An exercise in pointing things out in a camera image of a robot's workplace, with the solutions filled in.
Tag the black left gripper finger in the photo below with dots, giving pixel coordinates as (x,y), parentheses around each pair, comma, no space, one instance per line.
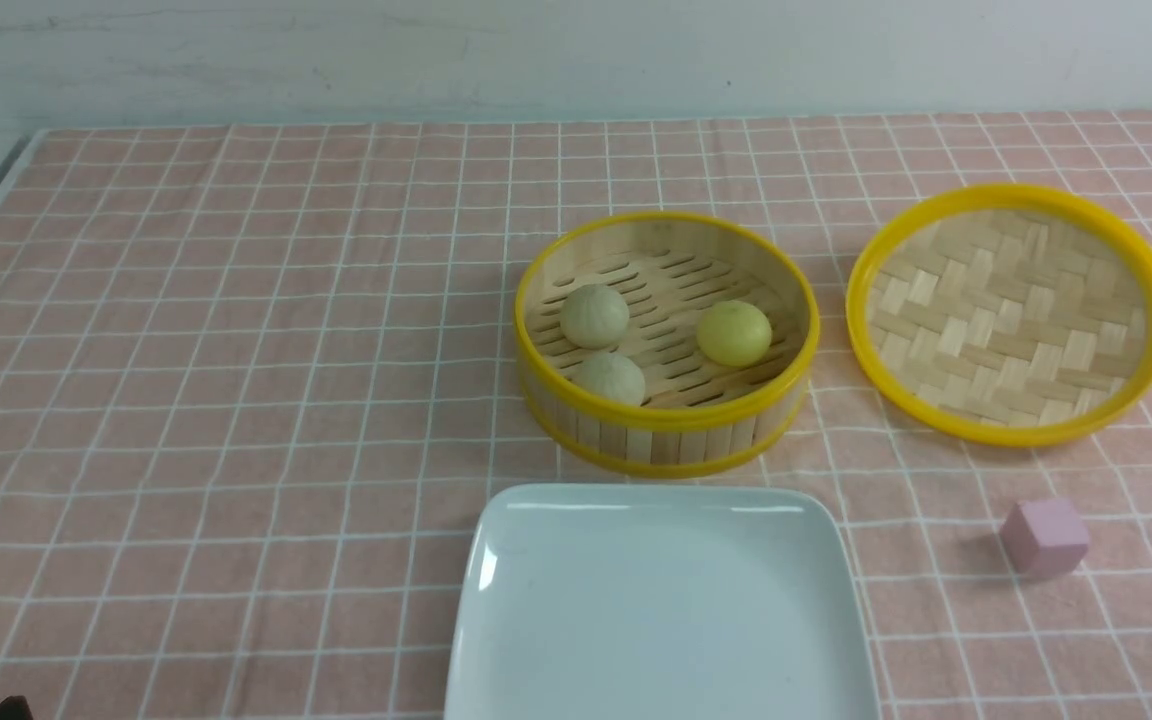
(16,708)

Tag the white steamed bun front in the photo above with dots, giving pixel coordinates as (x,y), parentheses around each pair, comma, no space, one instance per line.
(613,376)

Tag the white steamed bun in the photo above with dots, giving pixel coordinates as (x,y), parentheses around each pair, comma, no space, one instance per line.
(594,316)
(613,376)

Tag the yellow steamed bun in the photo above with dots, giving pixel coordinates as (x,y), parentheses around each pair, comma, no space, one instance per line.
(734,333)

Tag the white square plate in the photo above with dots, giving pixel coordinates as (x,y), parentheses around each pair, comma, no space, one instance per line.
(597,601)

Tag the pink checkered tablecloth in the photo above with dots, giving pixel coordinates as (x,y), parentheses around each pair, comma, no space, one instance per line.
(257,383)

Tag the yellow rimmed bamboo steamer basket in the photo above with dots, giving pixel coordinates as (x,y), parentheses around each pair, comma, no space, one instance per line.
(697,417)

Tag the pink cube block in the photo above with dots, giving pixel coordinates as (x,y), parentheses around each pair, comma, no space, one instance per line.
(1045,538)

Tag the yellow rimmed woven steamer lid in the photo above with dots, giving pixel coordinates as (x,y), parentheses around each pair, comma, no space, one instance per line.
(1005,314)

